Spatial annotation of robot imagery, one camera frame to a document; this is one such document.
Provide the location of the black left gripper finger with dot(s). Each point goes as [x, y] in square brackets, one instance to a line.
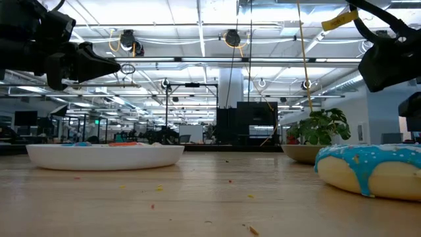
[87, 77]
[95, 62]

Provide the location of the small blue-iced donut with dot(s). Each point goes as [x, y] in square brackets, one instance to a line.
[79, 143]

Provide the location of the small red-iced donut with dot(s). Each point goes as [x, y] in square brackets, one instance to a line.
[122, 143]

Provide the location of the large blue-iced donut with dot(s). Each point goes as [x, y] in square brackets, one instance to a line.
[378, 158]

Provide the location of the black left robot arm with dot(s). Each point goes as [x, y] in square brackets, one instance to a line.
[19, 19]

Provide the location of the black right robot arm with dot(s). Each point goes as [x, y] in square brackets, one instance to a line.
[391, 66]

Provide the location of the black computer monitor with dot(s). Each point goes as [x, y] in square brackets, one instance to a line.
[25, 118]

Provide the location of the white plate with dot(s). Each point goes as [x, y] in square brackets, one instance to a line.
[98, 158]

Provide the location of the white board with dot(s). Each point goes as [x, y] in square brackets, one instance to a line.
[190, 133]

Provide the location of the white building column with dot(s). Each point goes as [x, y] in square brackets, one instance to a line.
[230, 89]

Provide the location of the black cabinet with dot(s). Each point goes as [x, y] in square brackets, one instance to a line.
[243, 115]

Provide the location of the tan bowl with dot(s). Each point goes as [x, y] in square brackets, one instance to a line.
[301, 153]

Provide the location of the green leafy plant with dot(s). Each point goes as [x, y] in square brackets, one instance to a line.
[322, 128]

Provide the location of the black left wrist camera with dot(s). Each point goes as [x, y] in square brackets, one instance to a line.
[56, 28]

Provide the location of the black gantry frame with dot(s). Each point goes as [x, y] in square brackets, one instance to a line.
[192, 84]

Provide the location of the black aluminium table frame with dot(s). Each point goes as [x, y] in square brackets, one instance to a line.
[230, 148]

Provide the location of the silver ventilation duct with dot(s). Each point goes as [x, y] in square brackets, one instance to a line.
[345, 85]

